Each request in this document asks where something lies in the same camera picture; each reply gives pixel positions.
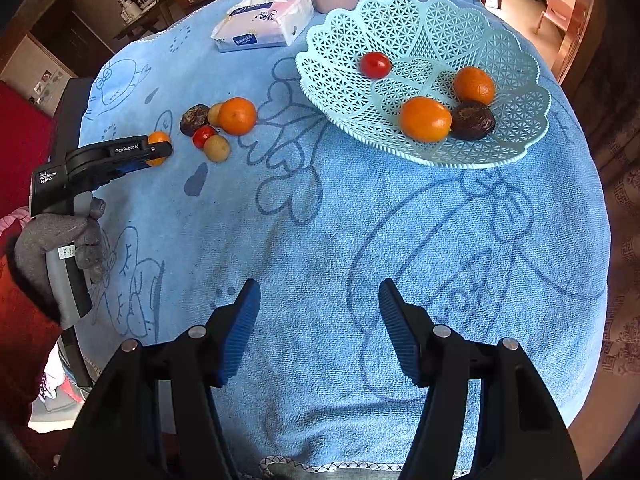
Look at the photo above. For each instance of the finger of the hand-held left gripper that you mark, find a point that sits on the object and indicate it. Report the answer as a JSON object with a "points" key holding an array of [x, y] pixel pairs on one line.
{"points": [[132, 149], [132, 166]]}

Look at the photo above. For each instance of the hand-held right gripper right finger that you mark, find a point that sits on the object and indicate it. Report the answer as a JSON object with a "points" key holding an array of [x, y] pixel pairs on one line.
{"points": [[397, 332]]}

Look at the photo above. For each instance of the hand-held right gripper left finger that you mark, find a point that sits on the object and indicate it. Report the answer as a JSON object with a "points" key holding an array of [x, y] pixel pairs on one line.
{"points": [[242, 332]]}

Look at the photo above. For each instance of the small orange kumquat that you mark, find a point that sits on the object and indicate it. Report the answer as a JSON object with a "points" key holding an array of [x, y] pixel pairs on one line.
{"points": [[159, 149]]}

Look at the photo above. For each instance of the light blue plastic fruit basket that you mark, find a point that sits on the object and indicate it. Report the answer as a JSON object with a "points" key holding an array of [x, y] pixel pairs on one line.
{"points": [[400, 25]]}

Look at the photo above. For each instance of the person's left forearm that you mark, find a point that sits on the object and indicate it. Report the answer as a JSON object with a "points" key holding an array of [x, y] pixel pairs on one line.
{"points": [[22, 340]]}

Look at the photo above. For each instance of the person's left hand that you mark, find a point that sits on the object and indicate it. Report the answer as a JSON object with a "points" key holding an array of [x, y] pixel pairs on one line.
{"points": [[50, 237]]}

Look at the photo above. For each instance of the red cloth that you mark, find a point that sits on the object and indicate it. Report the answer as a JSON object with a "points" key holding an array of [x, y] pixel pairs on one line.
{"points": [[20, 135]]}

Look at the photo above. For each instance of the dark wrinkled dried fruit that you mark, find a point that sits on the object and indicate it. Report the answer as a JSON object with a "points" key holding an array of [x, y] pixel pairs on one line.
{"points": [[194, 119], [474, 121]]}

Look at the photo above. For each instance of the red cherry tomato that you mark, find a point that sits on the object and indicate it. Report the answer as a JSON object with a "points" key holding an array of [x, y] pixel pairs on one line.
{"points": [[375, 64], [204, 136]]}

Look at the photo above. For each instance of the yellowish brown longan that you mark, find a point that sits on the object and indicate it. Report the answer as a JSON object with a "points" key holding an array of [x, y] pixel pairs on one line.
{"points": [[214, 113], [218, 148]]}

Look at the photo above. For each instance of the orange tangerine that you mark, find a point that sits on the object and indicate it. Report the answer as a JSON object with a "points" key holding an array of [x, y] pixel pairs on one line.
{"points": [[237, 115], [425, 119], [474, 85]]}

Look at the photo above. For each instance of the blue printed blanket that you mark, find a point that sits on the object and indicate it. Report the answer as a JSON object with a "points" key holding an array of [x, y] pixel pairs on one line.
{"points": [[310, 240]]}

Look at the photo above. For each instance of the brown wooden cabinet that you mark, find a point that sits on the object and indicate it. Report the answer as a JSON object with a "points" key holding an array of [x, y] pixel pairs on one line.
{"points": [[60, 45]]}

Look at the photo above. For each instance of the white tissue pack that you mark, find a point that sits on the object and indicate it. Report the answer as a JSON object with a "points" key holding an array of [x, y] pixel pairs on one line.
{"points": [[265, 20]]}

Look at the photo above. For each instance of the patterned beige cloth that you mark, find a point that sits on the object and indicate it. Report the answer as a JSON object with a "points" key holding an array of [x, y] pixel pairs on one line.
{"points": [[622, 240]]}

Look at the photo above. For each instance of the small wooden chair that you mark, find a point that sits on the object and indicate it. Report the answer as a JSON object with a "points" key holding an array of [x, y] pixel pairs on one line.
{"points": [[556, 10]]}

